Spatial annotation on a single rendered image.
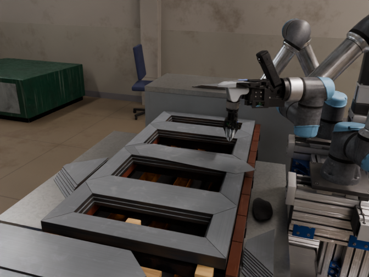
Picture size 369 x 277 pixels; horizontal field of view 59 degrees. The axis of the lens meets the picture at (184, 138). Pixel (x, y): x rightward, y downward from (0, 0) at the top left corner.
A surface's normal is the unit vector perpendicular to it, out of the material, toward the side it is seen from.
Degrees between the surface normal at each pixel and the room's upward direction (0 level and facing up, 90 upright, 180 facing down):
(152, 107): 90
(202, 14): 90
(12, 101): 90
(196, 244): 0
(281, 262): 0
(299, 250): 0
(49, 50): 90
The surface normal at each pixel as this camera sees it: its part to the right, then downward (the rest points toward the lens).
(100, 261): 0.03, -0.93
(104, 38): -0.29, 0.35
